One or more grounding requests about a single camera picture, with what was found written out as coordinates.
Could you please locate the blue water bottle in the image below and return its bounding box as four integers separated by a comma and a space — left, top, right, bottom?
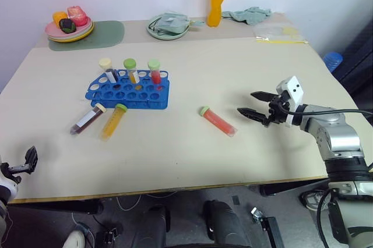
322, 51, 343, 73

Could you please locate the black bag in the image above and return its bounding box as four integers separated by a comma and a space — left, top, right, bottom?
334, 16, 373, 104

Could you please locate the grey sneaker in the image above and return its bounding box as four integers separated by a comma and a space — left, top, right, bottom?
300, 189, 329, 211

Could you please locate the white floor cable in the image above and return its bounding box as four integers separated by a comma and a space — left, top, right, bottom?
115, 192, 177, 212

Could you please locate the clear plastic zip bag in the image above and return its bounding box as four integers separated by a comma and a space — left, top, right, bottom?
252, 23, 309, 45

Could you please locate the green-capped yellow liquid tube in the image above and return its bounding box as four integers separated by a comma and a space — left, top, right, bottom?
122, 58, 141, 84
100, 102, 128, 141

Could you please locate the dark purple toy food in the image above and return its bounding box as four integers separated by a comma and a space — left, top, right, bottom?
58, 18, 78, 34

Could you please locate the pale green plate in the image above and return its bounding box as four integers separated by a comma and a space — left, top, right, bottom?
146, 15, 192, 41

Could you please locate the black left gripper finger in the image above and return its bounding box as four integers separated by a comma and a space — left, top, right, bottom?
24, 146, 39, 175

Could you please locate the pale green cloth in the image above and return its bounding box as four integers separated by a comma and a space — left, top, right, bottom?
221, 6, 273, 26

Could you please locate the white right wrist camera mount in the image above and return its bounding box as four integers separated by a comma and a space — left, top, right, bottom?
276, 75, 305, 128

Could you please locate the small black floor device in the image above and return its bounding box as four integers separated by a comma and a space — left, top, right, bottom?
95, 224, 124, 245

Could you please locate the orange toy food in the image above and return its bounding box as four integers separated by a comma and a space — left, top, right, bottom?
52, 10, 69, 25

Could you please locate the cream-capped labelled dark tube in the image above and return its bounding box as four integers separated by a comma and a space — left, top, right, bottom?
98, 57, 119, 83
69, 102, 107, 136

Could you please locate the pink plate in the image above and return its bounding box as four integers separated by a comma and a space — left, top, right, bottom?
44, 18, 94, 38

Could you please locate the pink toy food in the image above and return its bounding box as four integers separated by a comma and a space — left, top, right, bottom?
66, 5, 89, 27

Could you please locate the blue test tube rack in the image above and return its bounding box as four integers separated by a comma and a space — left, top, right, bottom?
85, 69, 171, 111

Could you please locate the black caster bracket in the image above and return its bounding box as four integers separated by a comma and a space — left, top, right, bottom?
250, 207, 285, 248

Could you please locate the pale green fabric pouch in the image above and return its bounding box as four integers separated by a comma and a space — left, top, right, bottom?
150, 11, 205, 35

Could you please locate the black table frame bar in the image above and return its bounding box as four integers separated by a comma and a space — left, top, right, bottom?
259, 178, 330, 197

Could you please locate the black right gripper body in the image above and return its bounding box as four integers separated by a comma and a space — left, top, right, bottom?
263, 90, 292, 128

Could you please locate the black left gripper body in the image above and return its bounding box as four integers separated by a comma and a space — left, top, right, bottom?
7, 163, 30, 185

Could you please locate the green-capped red liquid tube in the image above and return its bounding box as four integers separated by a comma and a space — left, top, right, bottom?
199, 105, 238, 138
147, 59, 163, 85

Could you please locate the green placemat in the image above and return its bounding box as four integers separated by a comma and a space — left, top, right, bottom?
47, 20, 126, 52

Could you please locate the white shoe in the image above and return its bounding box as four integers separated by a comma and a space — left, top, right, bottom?
62, 229, 86, 248

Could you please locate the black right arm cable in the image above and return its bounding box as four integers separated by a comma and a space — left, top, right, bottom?
278, 104, 373, 119

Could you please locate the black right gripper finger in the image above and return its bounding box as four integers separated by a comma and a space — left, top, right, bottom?
250, 91, 276, 103
237, 107, 268, 124

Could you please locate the dark rounded shape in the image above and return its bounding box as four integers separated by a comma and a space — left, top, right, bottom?
202, 199, 252, 248
131, 203, 171, 248

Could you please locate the yellow plate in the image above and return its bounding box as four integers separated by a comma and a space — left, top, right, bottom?
48, 22, 96, 44

